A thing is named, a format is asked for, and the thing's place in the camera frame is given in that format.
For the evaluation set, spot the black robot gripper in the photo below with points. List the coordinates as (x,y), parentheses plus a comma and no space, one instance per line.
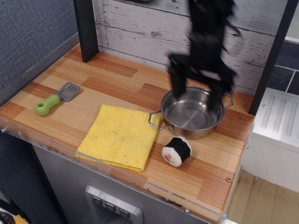
(202,64)

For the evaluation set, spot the stainless steel pot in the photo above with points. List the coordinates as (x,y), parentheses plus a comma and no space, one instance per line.
(189,116)

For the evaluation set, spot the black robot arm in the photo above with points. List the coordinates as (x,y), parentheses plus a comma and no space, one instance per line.
(210,15)

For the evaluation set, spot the plush sushi roll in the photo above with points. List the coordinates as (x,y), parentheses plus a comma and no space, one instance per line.
(177,151)

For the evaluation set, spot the yellow folded cloth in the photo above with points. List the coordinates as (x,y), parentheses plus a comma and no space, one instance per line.
(121,137)

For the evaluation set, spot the white ridged cabinet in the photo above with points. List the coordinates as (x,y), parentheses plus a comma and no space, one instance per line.
(272,151)

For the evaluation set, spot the silver dispenser button panel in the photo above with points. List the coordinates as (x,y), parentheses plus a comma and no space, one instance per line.
(108,209)

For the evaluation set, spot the yellow object at corner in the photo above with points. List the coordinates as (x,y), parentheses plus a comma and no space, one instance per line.
(10,218)

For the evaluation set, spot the black right frame post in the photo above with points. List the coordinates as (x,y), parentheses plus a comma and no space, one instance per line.
(273,55)

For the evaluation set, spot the black frame post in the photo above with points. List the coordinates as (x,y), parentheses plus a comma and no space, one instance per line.
(273,55)
(86,28)

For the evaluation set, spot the green handled grey spatula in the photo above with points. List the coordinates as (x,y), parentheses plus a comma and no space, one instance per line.
(66,93)

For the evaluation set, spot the black left frame post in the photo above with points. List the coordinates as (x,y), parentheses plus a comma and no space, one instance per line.
(86,28)

